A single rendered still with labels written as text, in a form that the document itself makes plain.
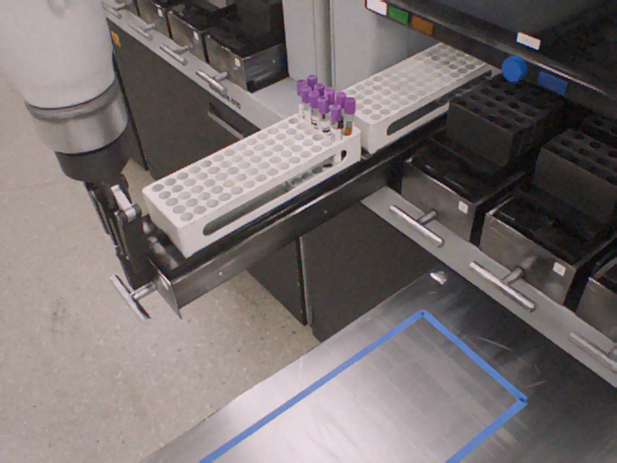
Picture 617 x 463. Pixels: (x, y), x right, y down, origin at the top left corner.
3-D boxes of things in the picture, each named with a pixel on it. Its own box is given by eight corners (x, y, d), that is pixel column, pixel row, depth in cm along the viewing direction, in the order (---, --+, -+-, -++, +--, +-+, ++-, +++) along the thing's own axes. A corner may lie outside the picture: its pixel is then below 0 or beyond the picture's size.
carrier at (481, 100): (527, 158, 86) (536, 122, 82) (518, 163, 85) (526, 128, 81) (464, 124, 93) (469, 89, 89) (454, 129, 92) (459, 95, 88)
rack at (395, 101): (455, 65, 109) (459, 32, 104) (500, 86, 103) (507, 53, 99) (328, 131, 96) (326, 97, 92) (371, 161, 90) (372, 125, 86)
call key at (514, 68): (505, 73, 75) (510, 50, 73) (525, 83, 74) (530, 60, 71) (499, 76, 75) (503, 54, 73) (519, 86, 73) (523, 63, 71)
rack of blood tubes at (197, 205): (319, 137, 95) (318, 102, 91) (363, 165, 90) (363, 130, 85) (151, 224, 83) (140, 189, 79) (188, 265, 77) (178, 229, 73)
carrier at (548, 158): (617, 220, 76) (632, 183, 72) (607, 227, 75) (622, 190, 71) (539, 176, 83) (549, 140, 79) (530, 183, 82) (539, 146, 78)
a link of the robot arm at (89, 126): (93, 53, 65) (108, 101, 69) (7, 84, 61) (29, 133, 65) (131, 85, 59) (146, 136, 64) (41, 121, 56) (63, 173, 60)
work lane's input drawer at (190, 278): (456, 87, 116) (462, 43, 110) (516, 118, 108) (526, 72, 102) (105, 278, 86) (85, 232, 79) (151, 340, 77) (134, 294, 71)
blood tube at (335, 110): (340, 165, 89) (338, 101, 81) (344, 172, 88) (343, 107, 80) (330, 168, 89) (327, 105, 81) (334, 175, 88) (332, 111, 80)
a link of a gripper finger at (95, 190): (119, 170, 69) (126, 175, 68) (144, 242, 76) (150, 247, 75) (87, 185, 67) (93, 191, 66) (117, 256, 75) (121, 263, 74)
